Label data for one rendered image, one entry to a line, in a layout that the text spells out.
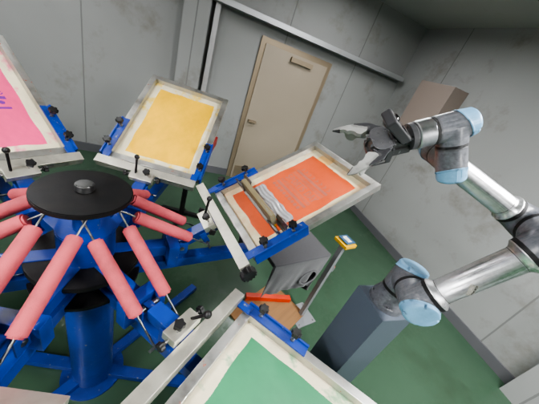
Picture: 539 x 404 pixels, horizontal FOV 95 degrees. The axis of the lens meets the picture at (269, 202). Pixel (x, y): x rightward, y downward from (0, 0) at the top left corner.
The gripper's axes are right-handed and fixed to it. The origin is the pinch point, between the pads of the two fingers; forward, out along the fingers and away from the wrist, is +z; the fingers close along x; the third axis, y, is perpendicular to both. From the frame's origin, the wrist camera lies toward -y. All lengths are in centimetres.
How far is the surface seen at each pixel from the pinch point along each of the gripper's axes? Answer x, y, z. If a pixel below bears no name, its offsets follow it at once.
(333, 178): 31, 77, -8
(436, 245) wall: 14, 305, -144
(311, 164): 47, 82, 2
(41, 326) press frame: -30, 7, 97
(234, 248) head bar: -7, 48, 48
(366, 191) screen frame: 14, 68, -21
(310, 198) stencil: 19, 71, 9
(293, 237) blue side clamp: -5, 58, 21
